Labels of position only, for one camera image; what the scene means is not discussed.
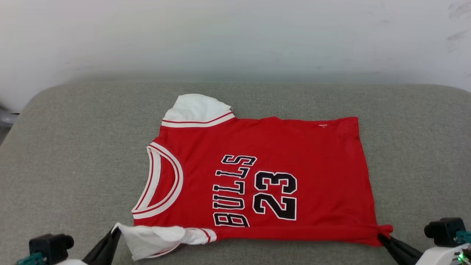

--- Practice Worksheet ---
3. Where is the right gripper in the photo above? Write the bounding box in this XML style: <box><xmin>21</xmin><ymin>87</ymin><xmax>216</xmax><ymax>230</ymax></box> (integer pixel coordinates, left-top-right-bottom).
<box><xmin>378</xmin><ymin>234</ymin><xmax>471</xmax><ymax>265</ymax></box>

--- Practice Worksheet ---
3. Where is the teal left camera connector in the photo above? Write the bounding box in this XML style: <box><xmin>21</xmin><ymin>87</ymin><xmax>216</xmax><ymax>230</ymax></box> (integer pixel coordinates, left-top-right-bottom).
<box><xmin>17</xmin><ymin>252</ymin><xmax>46</xmax><ymax>265</ymax></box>

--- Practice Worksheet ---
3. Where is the red white basketball jersey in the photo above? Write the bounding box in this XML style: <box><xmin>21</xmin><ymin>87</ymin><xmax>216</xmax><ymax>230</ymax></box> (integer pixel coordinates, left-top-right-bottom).
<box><xmin>112</xmin><ymin>93</ymin><xmax>393</xmax><ymax>261</ymax></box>

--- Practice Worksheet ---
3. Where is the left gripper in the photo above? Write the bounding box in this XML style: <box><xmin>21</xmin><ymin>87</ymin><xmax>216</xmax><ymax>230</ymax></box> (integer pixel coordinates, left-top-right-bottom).
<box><xmin>55</xmin><ymin>226</ymin><xmax>122</xmax><ymax>265</ymax></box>

